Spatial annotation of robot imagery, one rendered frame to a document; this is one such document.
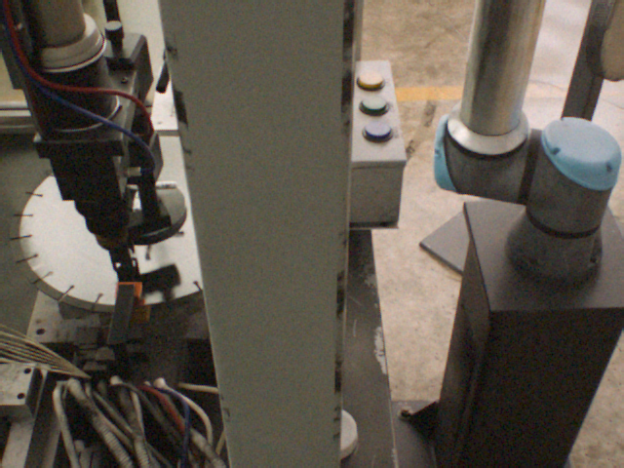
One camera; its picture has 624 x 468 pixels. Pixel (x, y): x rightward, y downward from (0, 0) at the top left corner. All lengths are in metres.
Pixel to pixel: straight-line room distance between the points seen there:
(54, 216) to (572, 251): 0.76
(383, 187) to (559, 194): 0.27
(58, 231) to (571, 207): 0.72
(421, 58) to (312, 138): 2.98
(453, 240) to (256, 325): 2.17
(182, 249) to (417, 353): 1.18
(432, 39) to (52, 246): 2.39
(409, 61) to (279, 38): 2.98
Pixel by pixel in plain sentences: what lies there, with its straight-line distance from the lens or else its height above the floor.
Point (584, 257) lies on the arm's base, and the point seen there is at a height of 0.79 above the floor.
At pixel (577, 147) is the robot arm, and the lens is 1.21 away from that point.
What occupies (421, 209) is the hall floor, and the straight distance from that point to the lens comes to 2.50.
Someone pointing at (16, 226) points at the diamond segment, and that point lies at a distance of 1.14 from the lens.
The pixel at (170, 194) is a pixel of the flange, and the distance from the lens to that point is 1.12.
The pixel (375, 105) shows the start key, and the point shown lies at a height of 0.91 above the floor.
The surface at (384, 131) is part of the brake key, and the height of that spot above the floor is 0.91.
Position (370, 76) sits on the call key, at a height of 0.91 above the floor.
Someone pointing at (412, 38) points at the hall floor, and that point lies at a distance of 3.28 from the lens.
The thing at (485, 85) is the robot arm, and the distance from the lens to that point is 1.10.
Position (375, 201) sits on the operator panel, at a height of 0.81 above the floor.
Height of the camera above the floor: 1.70
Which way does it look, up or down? 45 degrees down
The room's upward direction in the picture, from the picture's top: straight up
